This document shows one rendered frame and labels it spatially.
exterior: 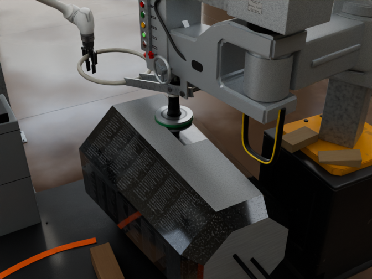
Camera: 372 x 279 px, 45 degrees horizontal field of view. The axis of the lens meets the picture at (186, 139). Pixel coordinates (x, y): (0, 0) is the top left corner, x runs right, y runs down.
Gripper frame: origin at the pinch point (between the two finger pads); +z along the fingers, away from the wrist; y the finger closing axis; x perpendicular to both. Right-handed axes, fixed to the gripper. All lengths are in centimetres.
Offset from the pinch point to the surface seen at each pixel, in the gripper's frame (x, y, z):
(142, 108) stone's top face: -19, 64, -3
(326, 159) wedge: -1, 171, -6
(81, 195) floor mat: -38, 19, 81
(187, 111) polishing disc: -10, 90, -7
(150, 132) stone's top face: -37, 85, -5
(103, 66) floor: 137, -138, 99
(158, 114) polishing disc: -23, 80, -6
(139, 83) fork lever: -15, 59, -15
